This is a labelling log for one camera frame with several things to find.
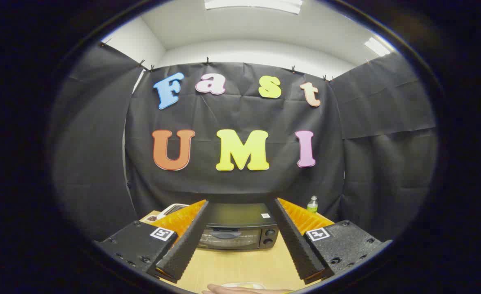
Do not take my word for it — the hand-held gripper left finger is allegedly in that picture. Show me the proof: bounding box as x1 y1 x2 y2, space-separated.
94 199 210 284

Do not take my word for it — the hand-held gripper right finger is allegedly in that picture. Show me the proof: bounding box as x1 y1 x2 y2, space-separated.
267 198 392 285

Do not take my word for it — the black toaster oven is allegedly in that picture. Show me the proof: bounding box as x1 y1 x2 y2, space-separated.
197 203 282 250

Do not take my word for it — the white toaster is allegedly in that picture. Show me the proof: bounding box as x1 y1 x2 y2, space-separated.
157 203 190 221

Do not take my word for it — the white plate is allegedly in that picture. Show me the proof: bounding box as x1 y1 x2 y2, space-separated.
221 282 266 290

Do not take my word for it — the small ceiling light panel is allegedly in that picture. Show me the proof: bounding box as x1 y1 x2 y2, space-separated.
364 37 391 57

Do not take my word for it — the long ceiling light panel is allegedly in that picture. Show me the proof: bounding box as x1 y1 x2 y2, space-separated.
204 0 303 15

